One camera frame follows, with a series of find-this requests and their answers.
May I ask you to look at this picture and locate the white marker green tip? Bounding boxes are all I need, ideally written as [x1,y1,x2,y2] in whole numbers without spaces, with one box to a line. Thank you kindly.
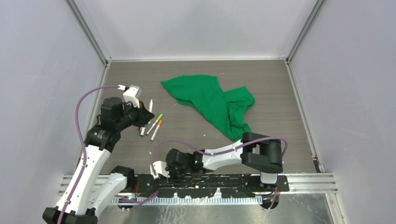
[148,99,153,113]

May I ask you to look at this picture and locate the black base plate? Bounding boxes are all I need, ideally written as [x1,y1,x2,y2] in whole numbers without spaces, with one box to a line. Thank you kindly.
[121,174,290,198]

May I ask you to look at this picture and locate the white marker blue end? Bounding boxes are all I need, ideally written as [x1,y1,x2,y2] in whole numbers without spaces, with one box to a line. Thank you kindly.
[140,126,146,137]

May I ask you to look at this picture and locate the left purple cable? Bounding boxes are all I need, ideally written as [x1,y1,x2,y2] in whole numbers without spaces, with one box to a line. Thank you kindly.
[56,85,126,224]

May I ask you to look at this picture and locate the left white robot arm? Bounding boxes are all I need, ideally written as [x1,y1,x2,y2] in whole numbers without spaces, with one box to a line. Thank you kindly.
[42,97,154,224]

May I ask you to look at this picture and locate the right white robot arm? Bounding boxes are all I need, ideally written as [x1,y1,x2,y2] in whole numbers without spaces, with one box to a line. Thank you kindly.
[153,132,288,192]

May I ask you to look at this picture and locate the green cloth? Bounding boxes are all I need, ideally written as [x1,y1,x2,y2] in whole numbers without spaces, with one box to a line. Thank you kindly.
[162,75,255,141]

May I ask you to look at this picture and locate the white marker blue tip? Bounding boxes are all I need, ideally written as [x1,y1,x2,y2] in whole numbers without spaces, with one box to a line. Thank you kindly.
[150,125,160,141]

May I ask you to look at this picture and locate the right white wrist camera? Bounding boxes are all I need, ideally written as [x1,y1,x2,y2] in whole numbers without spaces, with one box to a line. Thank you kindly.
[150,161,170,179]

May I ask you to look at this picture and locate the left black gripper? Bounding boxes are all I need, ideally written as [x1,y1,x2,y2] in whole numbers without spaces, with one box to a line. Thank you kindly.
[115,99,153,132]

